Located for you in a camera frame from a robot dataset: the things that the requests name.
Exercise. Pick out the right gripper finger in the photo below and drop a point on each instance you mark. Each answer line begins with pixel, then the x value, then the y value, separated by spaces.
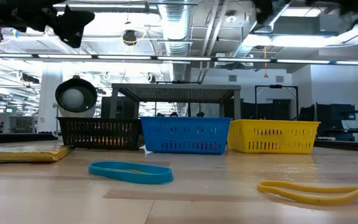
pixel 263 11

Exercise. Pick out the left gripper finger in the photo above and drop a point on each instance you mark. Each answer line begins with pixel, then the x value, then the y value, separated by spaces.
pixel 73 40
pixel 76 20

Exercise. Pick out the white ceiling dome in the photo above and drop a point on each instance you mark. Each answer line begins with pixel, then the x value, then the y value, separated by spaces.
pixel 231 18

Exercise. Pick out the white square column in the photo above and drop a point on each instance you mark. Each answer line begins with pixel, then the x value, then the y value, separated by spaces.
pixel 47 102

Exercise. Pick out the black screen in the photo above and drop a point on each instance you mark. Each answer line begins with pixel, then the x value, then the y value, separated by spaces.
pixel 124 107

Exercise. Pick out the long ceiling light strip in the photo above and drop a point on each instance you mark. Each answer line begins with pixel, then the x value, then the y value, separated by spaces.
pixel 182 58

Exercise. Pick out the black plastic basket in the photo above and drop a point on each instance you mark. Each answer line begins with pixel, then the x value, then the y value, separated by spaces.
pixel 101 133

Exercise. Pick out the grey perforated metal riser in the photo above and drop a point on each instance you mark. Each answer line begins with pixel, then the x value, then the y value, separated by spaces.
pixel 176 87

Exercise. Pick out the yellow plastic basket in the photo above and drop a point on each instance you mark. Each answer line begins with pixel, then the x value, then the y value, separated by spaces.
pixel 273 137

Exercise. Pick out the yellow Crayola crayon box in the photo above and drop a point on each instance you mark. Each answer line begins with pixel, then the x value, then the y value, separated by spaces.
pixel 20 155

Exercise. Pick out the dark workstation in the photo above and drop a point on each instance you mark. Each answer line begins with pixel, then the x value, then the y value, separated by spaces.
pixel 337 118

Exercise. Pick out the blue plastic basket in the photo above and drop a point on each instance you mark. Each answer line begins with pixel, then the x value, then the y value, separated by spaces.
pixel 185 135

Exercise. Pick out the blue rubber band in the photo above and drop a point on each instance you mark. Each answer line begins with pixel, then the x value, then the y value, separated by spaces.
pixel 163 176

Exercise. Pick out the yellow rubber band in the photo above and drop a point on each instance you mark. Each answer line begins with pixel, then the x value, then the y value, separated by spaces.
pixel 322 201

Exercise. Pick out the silver slanted ventilation duct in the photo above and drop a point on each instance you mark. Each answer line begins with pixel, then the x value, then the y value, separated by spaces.
pixel 244 49

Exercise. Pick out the black ceiling camera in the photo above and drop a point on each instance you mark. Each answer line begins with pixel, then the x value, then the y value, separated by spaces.
pixel 129 37

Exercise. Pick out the grey wall vent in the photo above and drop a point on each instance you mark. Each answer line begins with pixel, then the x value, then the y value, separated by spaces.
pixel 279 79
pixel 232 78

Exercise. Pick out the black metal frame stand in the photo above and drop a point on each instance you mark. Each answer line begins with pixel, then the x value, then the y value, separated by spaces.
pixel 275 86

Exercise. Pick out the silver ribbed ventilation duct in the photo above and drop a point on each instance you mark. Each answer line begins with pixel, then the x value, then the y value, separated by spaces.
pixel 176 28

